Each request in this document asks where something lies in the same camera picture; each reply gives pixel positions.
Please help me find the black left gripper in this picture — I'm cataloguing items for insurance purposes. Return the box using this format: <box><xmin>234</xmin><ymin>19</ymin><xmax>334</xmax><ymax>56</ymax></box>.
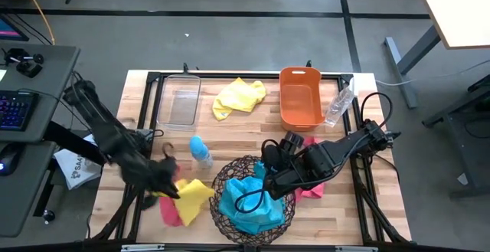
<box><xmin>142</xmin><ymin>157</ymin><xmax>182</xmax><ymax>201</ymax></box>

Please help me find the pink microfiber towel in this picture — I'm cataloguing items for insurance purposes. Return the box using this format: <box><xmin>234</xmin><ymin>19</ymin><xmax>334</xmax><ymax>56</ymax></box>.
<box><xmin>293</xmin><ymin>136</ymin><xmax>326</xmax><ymax>202</ymax></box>
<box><xmin>158</xmin><ymin>165</ymin><xmax>185</xmax><ymax>228</ymax></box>

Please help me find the yellow microfiber towel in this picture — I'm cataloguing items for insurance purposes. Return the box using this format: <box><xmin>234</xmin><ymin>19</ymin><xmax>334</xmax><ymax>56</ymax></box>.
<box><xmin>152</xmin><ymin>178</ymin><xmax>216</xmax><ymax>227</ymax></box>
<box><xmin>211</xmin><ymin>77</ymin><xmax>267</xmax><ymax>122</ymax></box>

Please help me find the small blue microfiber towel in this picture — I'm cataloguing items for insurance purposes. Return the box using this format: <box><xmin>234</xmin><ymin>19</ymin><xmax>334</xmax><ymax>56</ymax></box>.
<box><xmin>253</xmin><ymin>161</ymin><xmax>270</xmax><ymax>182</ymax></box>

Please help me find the large blue microfiber towel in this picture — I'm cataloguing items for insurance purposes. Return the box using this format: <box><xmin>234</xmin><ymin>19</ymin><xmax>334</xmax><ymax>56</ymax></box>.
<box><xmin>217</xmin><ymin>175</ymin><xmax>287</xmax><ymax>236</ymax></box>

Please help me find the clear bottle with blue cap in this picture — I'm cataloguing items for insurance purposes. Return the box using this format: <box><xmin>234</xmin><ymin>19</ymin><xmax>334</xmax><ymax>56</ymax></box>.
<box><xmin>188</xmin><ymin>135</ymin><xmax>214</xmax><ymax>170</ymax></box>

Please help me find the dark woven wicker basket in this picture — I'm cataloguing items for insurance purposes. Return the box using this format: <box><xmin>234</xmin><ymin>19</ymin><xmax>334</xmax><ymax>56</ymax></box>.
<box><xmin>208</xmin><ymin>154</ymin><xmax>297</xmax><ymax>246</ymax></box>

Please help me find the orange plastic bin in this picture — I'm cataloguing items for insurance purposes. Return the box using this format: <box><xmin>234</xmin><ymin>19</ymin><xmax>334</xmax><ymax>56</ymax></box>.
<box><xmin>278</xmin><ymin>66</ymin><xmax>327</xmax><ymax>133</ymax></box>

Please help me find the clear plastic bin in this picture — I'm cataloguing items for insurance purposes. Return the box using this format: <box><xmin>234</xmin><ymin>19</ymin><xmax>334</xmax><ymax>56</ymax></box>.
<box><xmin>156</xmin><ymin>74</ymin><xmax>202</xmax><ymax>131</ymax></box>

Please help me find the empty clear plastic bottle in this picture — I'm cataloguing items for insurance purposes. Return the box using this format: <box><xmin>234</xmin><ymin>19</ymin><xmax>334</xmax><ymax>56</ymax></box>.
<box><xmin>324</xmin><ymin>77</ymin><xmax>357</xmax><ymax>128</ymax></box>

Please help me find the white printed paper bag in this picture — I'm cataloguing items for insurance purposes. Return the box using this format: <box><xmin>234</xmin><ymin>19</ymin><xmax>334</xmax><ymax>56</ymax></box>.
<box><xmin>53</xmin><ymin>133</ymin><xmax>103</xmax><ymax>191</ymax></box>

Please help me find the black computer mouse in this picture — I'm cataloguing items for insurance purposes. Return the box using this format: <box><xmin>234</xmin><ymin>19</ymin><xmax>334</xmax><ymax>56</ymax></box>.
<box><xmin>0</xmin><ymin>142</ymin><xmax>25</xmax><ymax>177</ymax></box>

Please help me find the grey table leg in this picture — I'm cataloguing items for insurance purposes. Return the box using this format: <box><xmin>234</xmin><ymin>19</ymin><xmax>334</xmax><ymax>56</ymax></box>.
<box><xmin>384</xmin><ymin>25</ymin><xmax>442</xmax><ymax>110</ymax></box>

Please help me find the grey desk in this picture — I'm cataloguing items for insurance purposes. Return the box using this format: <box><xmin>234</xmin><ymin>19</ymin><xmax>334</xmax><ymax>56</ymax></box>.
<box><xmin>0</xmin><ymin>43</ymin><xmax>82</xmax><ymax>238</ymax></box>

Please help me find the black backlit keyboard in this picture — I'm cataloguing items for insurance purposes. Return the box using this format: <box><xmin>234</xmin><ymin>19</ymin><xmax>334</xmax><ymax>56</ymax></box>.
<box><xmin>0</xmin><ymin>90</ymin><xmax>40</xmax><ymax>133</ymax></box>

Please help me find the dark side desk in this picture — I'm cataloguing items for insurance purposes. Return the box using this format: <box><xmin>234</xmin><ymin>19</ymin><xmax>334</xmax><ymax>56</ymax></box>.
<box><xmin>420</xmin><ymin>74</ymin><xmax>490</xmax><ymax>200</ymax></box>

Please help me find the computer monitor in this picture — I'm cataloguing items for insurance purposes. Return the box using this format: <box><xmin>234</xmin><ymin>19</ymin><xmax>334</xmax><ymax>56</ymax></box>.
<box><xmin>0</xmin><ymin>13</ymin><xmax>30</xmax><ymax>43</ymax></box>

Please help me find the light wooden table top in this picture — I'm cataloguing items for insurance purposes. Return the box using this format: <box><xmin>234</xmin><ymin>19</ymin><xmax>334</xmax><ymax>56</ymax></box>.
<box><xmin>413</xmin><ymin>0</ymin><xmax>490</xmax><ymax>51</ymax></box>

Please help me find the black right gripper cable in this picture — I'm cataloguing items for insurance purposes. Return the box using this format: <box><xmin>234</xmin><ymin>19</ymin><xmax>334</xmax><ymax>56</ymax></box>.
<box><xmin>234</xmin><ymin>139</ymin><xmax>368</xmax><ymax>215</ymax></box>

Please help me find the silver metal bracket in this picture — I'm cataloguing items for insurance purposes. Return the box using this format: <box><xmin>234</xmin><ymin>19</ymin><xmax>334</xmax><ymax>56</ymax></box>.
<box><xmin>120</xmin><ymin>244</ymin><xmax>166</xmax><ymax>252</ymax></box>
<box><xmin>335</xmin><ymin>245</ymin><xmax>379</xmax><ymax>252</ymax></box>

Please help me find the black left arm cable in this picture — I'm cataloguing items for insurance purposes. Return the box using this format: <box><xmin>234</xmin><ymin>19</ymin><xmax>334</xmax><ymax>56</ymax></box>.
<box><xmin>144</xmin><ymin>128</ymin><xmax>165</xmax><ymax>141</ymax></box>

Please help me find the black aluminium table frame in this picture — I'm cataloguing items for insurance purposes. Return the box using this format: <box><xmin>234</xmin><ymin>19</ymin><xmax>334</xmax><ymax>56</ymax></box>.
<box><xmin>88</xmin><ymin>61</ymin><xmax>411</xmax><ymax>246</ymax></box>

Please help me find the black clamp mount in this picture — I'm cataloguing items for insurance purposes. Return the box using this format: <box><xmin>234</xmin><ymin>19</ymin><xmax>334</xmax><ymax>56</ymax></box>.
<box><xmin>2</xmin><ymin>47</ymin><xmax>45</xmax><ymax>80</ymax></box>

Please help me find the yellow cable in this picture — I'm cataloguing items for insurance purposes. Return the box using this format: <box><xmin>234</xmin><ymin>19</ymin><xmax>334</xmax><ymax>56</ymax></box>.
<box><xmin>16</xmin><ymin>0</ymin><xmax>57</xmax><ymax>47</ymax></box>

